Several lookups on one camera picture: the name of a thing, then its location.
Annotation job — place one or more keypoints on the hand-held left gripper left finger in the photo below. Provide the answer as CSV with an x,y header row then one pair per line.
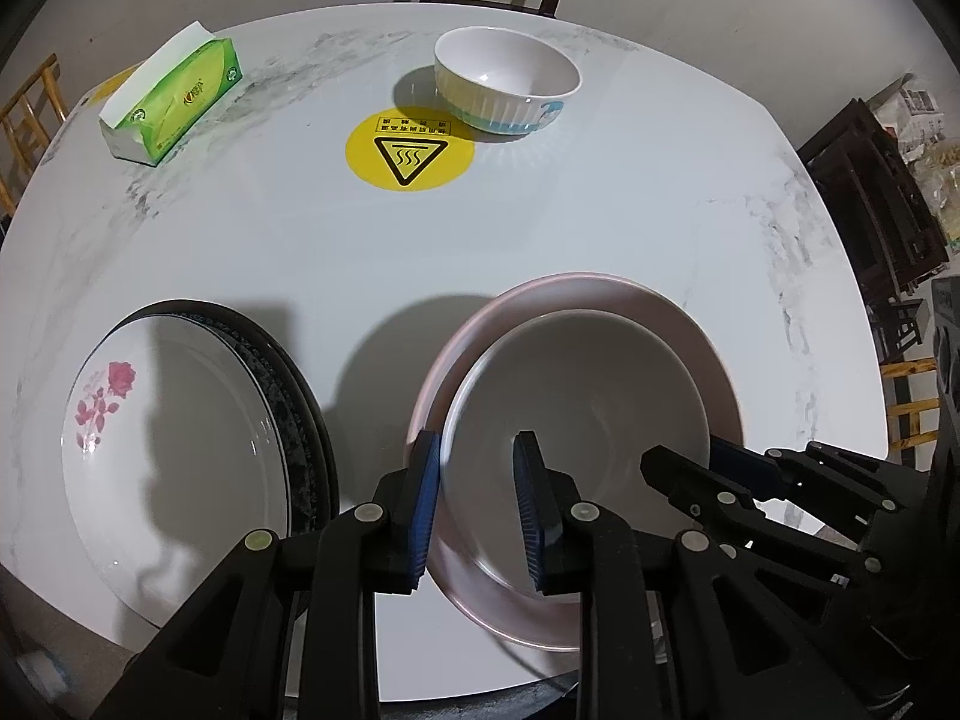
x,y
424,510

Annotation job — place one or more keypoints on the dark carved wooden chair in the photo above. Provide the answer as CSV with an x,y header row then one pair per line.
x,y
877,195

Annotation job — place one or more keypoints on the light wooden chair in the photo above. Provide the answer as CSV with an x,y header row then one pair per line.
x,y
49,82

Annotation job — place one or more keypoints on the pink plate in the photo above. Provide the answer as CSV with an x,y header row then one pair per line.
x,y
465,585

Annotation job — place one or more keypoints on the white ribbed bowl blue print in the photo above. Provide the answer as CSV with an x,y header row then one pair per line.
x,y
487,101

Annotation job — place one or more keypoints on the white rose plate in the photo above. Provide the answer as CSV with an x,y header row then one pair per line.
x,y
187,450

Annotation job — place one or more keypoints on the dark wooden stool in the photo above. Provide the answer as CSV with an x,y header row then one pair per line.
x,y
896,330

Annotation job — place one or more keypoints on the yellow warning sticker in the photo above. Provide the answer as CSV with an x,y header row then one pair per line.
x,y
375,157

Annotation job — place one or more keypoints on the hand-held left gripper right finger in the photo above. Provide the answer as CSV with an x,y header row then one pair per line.
x,y
529,510

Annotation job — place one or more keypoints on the plain white bowl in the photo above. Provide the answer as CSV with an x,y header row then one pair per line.
x,y
600,390

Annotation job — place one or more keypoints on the black patterned plate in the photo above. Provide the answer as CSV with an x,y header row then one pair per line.
x,y
320,439

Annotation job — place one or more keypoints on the pile of plastic bags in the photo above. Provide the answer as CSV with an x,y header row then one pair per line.
x,y
934,165

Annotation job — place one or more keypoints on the green tissue pack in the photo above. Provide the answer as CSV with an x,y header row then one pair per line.
x,y
180,97

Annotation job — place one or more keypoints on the orange wooden chair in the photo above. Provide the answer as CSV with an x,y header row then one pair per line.
x,y
911,409

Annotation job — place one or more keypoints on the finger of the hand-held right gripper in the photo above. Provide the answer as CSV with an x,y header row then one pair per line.
x,y
742,465
697,487

